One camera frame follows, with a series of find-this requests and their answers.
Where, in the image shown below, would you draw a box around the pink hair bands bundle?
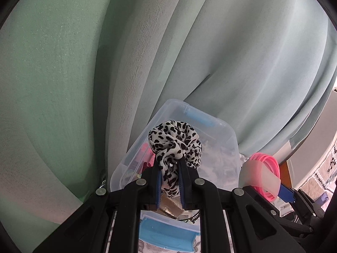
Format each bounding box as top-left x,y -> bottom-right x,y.
239,152 -> 281,201

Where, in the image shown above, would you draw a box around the grey padded headboard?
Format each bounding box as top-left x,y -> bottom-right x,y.
285,89 -> 337,188

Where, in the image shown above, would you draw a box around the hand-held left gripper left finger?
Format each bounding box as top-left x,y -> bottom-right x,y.
34,163 -> 162,253

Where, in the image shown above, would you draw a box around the black white leopard scrunchie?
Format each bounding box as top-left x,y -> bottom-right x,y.
148,120 -> 203,199

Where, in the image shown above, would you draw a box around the quilted lace-trimmed cover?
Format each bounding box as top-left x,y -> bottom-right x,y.
300,142 -> 337,204

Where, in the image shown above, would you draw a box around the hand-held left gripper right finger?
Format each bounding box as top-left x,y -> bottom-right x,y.
178,160 -> 306,253

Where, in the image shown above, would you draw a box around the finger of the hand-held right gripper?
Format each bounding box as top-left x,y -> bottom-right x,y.
243,185 -> 314,234
279,183 -> 326,217

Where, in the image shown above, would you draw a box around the black beaded headband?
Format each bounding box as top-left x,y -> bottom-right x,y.
177,207 -> 201,222

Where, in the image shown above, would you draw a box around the clear plastic container blue latches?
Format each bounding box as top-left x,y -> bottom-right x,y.
110,98 -> 240,252

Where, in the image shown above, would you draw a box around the floral grey white blanket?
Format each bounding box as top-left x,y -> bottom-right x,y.
109,154 -> 250,253

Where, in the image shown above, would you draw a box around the brown square box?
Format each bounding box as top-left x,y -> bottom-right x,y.
160,193 -> 185,213

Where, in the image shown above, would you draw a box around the pink hair roller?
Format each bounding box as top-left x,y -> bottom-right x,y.
140,143 -> 156,164

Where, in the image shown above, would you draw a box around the pale green curtain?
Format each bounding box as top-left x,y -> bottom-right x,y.
0,0 -> 337,253

